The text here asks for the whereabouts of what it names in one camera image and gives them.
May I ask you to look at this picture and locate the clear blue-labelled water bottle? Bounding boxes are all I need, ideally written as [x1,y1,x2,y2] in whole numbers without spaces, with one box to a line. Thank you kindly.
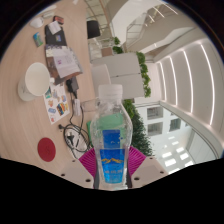
[89,83,134,191]

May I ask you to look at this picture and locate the small red-black device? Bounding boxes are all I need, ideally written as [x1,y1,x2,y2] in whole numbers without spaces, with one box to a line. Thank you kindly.
[52,15,65,26]

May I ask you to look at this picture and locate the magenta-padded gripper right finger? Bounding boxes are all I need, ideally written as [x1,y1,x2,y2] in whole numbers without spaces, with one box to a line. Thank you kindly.
[123,145,169,190]

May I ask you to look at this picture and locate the wooden planter with plants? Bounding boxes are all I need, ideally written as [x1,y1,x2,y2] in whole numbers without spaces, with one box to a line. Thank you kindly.
[121,98,137,119]

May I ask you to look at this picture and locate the small white box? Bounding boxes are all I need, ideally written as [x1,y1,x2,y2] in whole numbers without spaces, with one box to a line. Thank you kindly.
[47,20,63,35]

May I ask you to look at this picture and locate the row of green hedge plants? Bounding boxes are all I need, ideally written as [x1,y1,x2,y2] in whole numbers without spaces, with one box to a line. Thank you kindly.
[128,109,157,158]

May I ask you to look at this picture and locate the ceiling light strips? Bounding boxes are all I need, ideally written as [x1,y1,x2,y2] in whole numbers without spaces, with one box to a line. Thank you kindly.
[154,43,218,126]

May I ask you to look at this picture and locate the small blue card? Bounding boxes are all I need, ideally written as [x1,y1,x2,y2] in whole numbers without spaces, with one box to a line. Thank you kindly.
[32,31,44,48]

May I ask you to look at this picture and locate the white cabinet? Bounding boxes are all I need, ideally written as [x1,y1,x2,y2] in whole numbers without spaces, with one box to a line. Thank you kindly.
[90,52,146,100]

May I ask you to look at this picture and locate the black notebook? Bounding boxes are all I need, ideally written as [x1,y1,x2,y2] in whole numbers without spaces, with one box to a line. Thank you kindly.
[43,23,68,47]

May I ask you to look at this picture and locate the white ceramic mug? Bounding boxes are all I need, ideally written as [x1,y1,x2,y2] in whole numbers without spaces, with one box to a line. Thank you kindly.
[17,61,52,102]

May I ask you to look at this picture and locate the black cable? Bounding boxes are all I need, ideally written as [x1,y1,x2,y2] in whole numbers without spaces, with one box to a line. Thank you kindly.
[58,93,94,158]

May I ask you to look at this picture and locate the white chair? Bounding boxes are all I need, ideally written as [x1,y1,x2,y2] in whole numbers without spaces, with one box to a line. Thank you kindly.
[90,63,113,98]

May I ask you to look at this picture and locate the black power adapter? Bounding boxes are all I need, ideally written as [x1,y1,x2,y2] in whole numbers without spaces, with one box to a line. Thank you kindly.
[65,77,80,94]

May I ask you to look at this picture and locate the open paper booklet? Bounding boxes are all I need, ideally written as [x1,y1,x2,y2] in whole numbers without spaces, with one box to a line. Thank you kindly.
[44,44,84,86]

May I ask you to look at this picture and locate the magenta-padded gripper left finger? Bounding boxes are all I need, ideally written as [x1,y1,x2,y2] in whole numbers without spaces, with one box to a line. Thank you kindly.
[60,148,101,190]

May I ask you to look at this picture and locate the colourful sticker sheet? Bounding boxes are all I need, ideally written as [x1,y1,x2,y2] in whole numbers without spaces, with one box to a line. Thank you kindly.
[42,83,71,126]

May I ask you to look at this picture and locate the white computer mouse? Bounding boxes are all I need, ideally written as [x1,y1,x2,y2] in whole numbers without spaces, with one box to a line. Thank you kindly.
[29,16,45,29]

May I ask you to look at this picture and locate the clear lidded tumbler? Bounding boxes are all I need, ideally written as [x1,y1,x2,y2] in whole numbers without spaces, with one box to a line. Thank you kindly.
[79,96,101,116]

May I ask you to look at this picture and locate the flat round red coaster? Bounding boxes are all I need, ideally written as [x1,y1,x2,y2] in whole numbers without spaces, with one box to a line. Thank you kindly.
[37,137,57,163]

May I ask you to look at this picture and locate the black chair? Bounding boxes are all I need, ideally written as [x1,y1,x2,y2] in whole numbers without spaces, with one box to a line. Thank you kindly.
[86,19,102,40]

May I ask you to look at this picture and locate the small potted green plants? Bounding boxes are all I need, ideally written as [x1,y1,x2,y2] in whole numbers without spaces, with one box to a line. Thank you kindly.
[111,35,124,55]

